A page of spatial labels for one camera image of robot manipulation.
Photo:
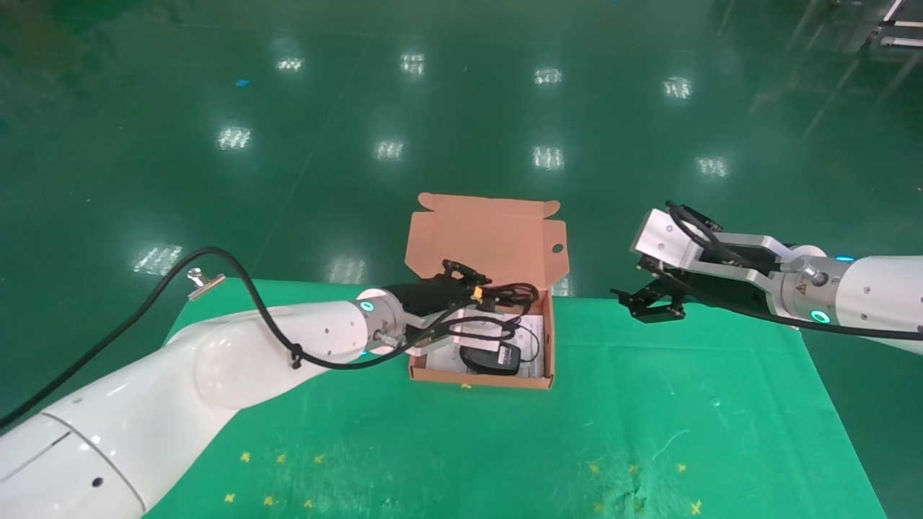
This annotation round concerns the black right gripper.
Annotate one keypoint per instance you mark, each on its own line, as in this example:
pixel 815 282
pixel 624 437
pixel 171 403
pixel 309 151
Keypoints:
pixel 735 288

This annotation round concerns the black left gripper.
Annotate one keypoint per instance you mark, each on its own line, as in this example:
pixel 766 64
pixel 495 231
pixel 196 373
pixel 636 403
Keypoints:
pixel 433 297

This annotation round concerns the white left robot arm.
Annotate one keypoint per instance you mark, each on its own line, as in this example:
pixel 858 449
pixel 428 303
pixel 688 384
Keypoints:
pixel 216 375

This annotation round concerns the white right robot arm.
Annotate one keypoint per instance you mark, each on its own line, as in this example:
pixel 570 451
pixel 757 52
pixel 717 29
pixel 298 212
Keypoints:
pixel 880 295

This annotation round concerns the orange cardboard box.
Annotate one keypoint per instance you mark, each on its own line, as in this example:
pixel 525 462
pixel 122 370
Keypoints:
pixel 490 238

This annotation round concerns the white printed leaflet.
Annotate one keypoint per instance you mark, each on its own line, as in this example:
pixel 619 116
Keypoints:
pixel 532 369

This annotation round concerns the green table mat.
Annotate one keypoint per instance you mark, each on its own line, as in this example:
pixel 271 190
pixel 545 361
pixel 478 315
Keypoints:
pixel 505 447

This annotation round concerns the metal binder clip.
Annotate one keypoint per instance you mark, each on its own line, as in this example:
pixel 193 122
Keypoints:
pixel 205 285

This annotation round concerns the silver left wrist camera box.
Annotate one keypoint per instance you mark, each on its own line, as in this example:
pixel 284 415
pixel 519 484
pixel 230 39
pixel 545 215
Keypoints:
pixel 433 347

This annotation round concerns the white metal frame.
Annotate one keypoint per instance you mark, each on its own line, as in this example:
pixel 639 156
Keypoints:
pixel 898 42

